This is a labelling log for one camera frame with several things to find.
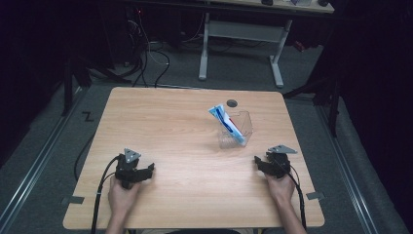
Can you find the metal floor rail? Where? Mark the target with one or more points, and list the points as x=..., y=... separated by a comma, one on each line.
x=347, y=169
x=39, y=162

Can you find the clear plastic container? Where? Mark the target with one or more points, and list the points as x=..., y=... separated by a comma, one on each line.
x=242, y=130

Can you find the person's left hand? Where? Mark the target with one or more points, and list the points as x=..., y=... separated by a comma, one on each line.
x=121, y=199

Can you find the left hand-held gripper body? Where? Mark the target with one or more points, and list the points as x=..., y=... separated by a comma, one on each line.
x=127, y=169

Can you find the black stand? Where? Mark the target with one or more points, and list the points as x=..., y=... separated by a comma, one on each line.
x=332, y=107
x=67, y=87

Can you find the dark round table grommet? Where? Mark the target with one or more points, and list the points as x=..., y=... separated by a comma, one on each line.
x=232, y=103

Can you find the grey tape strip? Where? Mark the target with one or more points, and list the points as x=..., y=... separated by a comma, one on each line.
x=315, y=195
x=73, y=200

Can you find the person's right hand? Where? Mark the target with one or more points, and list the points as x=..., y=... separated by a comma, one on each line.
x=281, y=188

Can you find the small red object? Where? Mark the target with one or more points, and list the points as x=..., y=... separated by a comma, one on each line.
x=299, y=46

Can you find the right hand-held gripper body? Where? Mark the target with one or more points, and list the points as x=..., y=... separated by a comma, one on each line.
x=279, y=162

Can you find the white-legged wooden desk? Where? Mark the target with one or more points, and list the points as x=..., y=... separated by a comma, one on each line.
x=243, y=31

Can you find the blue and white toothpaste tube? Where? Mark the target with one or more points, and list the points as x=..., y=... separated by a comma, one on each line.
x=227, y=123

